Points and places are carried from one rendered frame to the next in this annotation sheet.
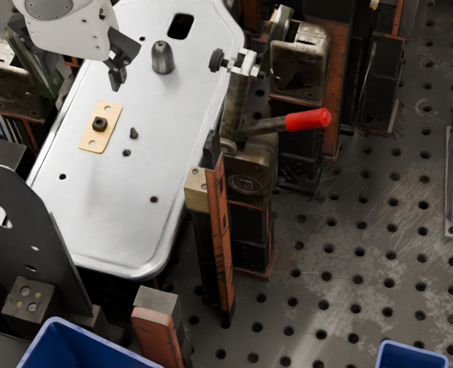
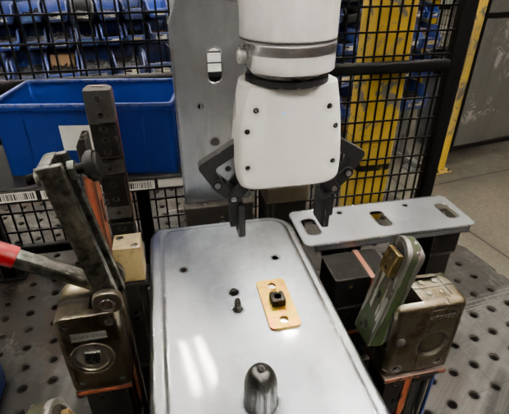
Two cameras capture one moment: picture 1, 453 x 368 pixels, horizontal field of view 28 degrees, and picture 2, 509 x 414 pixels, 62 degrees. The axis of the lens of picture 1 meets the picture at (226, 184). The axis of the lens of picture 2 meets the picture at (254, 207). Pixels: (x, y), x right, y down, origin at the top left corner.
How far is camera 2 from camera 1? 1.21 m
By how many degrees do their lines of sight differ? 86
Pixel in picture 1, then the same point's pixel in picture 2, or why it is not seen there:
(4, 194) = (198, 27)
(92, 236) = (217, 234)
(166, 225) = (159, 255)
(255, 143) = (78, 298)
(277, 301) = not seen: outside the picture
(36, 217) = (181, 53)
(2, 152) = (349, 269)
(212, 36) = not seen: outside the picture
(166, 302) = (89, 89)
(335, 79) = not seen: outside the picture
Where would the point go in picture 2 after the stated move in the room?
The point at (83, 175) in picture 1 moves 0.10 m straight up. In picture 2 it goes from (258, 264) to (259, 202)
